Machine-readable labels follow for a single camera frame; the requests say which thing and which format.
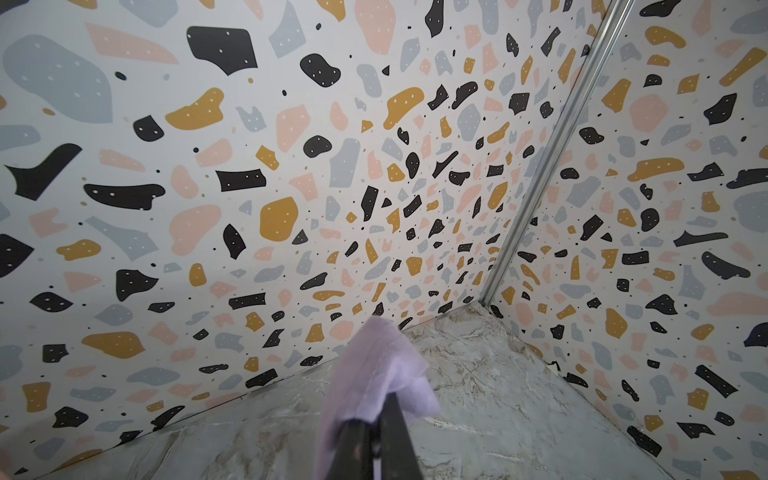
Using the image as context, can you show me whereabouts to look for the lilac t shirt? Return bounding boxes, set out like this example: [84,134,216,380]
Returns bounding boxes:
[313,317,440,479]

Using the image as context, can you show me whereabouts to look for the right corner aluminium post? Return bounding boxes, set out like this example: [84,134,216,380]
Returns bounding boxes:
[479,0,635,308]

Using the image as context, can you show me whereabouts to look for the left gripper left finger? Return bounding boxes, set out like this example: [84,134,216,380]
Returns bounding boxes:
[325,420,374,480]

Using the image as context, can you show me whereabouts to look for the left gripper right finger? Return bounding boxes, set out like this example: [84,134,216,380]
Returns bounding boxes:
[379,393,423,480]

